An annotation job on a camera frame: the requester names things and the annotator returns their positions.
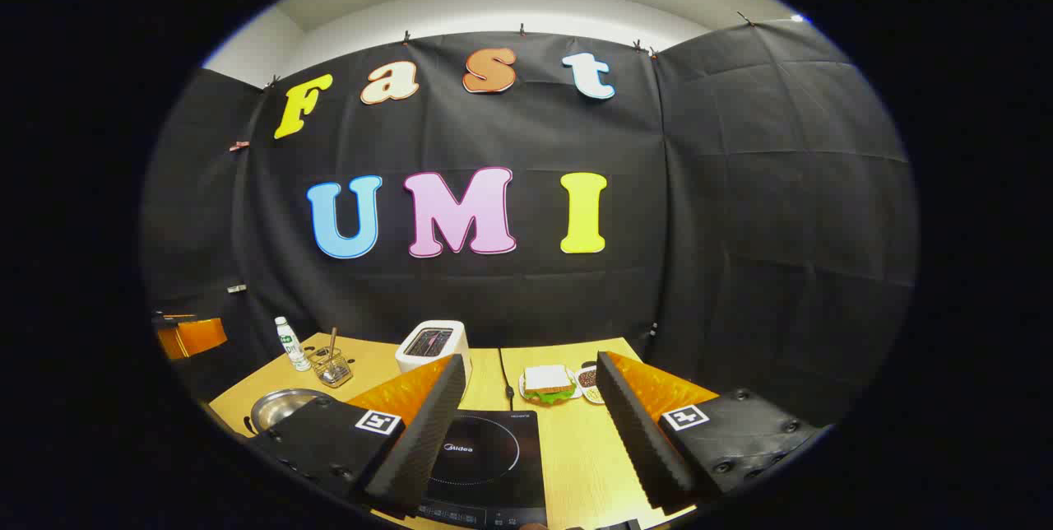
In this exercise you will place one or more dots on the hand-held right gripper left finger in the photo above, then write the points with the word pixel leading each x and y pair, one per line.
pixel 428 439

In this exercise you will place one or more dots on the white divided grain dish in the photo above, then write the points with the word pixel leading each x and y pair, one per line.
pixel 589 382

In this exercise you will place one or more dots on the white drink bottle green label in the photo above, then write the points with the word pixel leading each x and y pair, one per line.
pixel 292 345

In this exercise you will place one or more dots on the stainless steel pot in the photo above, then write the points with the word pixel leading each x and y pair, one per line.
pixel 280 408

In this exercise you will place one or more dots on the white toaster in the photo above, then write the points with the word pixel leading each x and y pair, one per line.
pixel 428 345

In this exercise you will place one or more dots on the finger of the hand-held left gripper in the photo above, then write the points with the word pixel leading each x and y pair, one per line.
pixel 193 337

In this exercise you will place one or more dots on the black induction cooktop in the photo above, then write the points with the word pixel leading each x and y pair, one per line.
pixel 494 464

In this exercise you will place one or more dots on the lettuce sandwich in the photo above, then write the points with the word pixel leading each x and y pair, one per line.
pixel 547 382

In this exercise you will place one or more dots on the black backdrop cloth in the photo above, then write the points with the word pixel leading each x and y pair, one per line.
pixel 740 184

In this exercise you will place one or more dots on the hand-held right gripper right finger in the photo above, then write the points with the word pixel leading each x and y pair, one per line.
pixel 637 439

